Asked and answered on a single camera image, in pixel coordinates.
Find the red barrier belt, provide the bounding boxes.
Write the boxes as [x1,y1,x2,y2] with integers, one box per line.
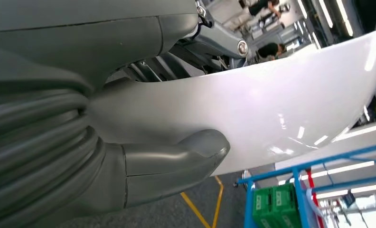
[305,169,325,228]

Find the person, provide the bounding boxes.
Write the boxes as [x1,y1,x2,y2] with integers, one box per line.
[256,42,287,61]
[247,0,283,17]

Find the blue metal shelf rack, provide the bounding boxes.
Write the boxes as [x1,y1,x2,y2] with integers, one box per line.
[236,142,376,228]

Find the ceiling light strip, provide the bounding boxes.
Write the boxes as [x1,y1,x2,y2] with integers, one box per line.
[316,0,334,29]
[296,0,309,19]
[335,0,354,37]

